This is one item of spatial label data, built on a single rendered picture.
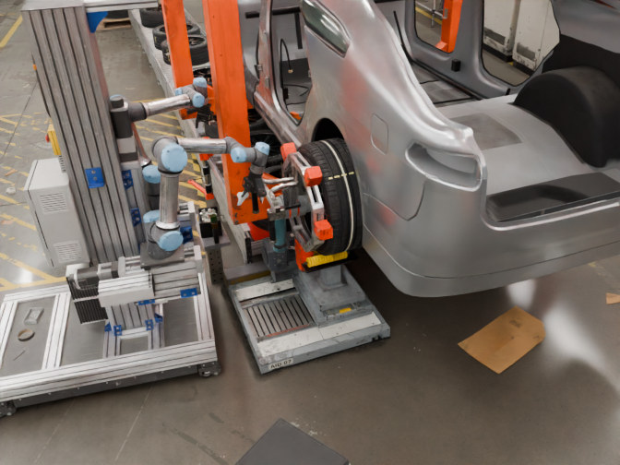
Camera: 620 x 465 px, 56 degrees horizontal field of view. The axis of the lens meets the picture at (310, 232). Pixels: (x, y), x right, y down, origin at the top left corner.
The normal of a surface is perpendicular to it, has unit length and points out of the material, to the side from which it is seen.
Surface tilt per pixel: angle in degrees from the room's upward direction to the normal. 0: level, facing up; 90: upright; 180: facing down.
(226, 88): 90
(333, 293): 0
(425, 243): 94
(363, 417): 0
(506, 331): 2
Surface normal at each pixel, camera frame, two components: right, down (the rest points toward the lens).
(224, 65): 0.35, 0.51
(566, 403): -0.03, -0.84
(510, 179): 0.08, -0.63
